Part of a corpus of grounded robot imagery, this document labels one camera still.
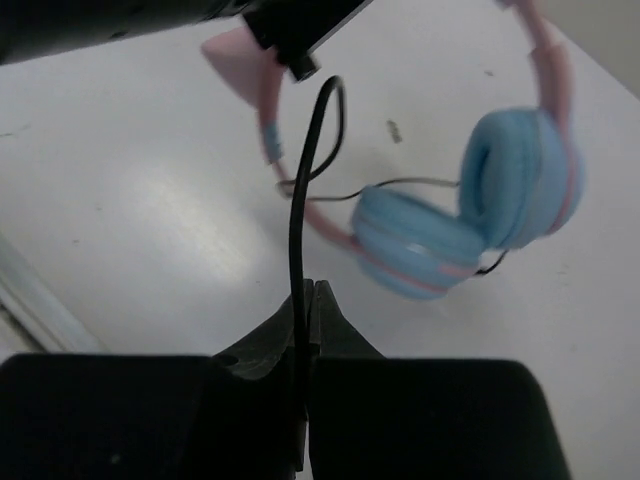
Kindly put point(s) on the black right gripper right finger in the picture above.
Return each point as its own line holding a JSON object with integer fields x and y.
{"x": 330, "y": 333}

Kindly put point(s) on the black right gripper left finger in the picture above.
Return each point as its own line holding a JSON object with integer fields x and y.
{"x": 263, "y": 406}

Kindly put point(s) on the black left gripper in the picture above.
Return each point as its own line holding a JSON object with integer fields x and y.
{"x": 35, "y": 28}

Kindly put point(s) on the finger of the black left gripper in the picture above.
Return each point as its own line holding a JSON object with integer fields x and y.
{"x": 295, "y": 29}

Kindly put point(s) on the pink and blue cat headphones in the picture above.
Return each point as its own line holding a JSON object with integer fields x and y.
{"x": 521, "y": 178}

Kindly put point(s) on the aluminium rail front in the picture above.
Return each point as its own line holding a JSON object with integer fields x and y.
{"x": 38, "y": 310}

